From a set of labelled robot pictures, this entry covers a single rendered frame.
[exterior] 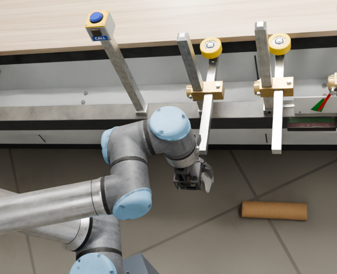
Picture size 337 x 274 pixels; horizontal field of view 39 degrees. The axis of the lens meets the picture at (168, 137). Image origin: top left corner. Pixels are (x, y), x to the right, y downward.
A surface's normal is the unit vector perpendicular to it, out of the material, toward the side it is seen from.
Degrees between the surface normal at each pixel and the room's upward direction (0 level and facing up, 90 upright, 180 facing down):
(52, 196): 6
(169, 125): 5
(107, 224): 59
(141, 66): 90
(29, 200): 6
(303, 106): 90
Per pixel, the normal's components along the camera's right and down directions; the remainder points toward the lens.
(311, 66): -0.15, 0.85
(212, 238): -0.24, -0.53
